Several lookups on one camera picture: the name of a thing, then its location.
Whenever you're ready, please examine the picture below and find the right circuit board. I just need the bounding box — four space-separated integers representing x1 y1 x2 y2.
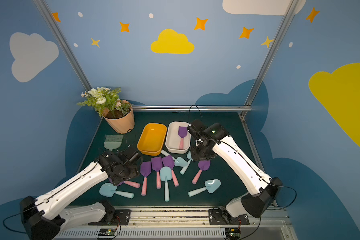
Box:
224 228 241 240

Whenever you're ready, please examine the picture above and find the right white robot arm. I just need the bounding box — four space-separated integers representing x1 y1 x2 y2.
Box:
187 120 283 219

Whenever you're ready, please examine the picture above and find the green toy rake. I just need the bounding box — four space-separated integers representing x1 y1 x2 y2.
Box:
103 135 123 151

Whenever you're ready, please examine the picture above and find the blue round shovel centre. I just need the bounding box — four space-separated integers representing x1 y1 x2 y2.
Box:
160 167 172 202

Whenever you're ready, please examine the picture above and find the white plastic storage box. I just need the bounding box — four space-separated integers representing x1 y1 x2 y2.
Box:
165 122 191 154

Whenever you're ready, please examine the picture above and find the potted artificial flower plant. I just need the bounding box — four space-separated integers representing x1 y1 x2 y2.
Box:
77 87 135 134

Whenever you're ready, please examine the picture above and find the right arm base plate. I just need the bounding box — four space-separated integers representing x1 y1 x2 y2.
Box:
208 207 250 226

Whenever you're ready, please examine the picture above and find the blue shovel under purple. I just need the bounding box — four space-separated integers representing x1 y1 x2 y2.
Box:
161 150 187 167

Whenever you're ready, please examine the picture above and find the circuit board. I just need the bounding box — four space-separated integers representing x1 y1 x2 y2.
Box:
224 228 241 240
97 228 117 239

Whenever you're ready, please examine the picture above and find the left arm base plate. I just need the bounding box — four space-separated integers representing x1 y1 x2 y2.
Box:
88 210 131 226

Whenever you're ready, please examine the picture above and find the yellow plastic storage box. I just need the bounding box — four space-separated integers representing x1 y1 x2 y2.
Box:
137 123 167 156

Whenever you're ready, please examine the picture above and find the blue shovel front left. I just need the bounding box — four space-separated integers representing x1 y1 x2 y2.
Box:
99 183 134 199

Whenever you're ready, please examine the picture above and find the blue pointed shovel front right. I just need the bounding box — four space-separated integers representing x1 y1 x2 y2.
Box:
188 179 221 197

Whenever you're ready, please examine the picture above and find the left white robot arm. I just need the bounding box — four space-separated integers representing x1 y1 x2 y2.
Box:
20 147 142 240

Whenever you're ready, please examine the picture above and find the purple pointed shovel pink handle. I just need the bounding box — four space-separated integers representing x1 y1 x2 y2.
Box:
117 181 140 189

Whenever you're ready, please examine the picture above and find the left circuit board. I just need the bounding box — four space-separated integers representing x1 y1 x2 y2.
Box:
97 228 117 239

